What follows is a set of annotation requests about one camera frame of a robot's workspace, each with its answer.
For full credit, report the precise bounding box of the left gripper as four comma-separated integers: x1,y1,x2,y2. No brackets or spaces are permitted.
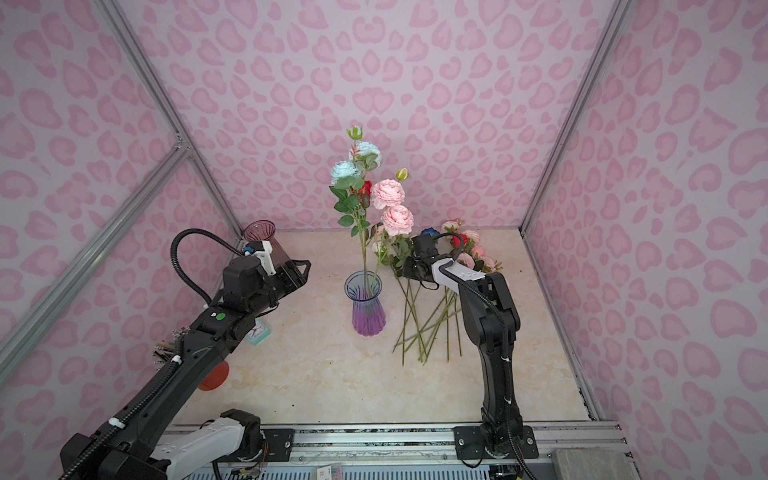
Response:
249,257,310,319

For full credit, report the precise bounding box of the pink peony stem with bud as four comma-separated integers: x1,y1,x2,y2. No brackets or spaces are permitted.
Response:
368,168,415,278

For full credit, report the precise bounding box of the purple gradient glass vase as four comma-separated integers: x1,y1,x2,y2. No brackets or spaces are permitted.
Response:
344,270,386,337

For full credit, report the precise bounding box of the red rose stem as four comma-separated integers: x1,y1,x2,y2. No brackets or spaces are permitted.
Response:
360,181,373,196
451,233,469,249

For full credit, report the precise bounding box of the light blue rose stem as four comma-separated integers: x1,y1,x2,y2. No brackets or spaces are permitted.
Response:
329,125,382,271

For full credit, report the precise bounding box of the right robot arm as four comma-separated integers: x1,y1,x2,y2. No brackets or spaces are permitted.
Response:
403,232,539,460

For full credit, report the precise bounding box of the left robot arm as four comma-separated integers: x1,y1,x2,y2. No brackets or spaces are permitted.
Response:
60,256,311,479

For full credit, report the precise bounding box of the dark red glass vase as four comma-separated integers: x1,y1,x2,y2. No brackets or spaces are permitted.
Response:
244,220,290,264

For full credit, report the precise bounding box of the pink peony stem pile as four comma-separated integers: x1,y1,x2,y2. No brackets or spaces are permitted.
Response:
393,218,502,364

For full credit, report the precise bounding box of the red pen holder cup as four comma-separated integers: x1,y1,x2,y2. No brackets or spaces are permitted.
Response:
198,361,230,391

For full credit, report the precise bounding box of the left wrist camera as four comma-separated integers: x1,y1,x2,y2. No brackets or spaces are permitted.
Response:
243,240,276,276

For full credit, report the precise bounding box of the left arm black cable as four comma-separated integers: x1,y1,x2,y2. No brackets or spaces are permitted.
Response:
170,227,247,304

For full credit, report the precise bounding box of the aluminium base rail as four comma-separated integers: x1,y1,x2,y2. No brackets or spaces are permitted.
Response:
259,421,638,479

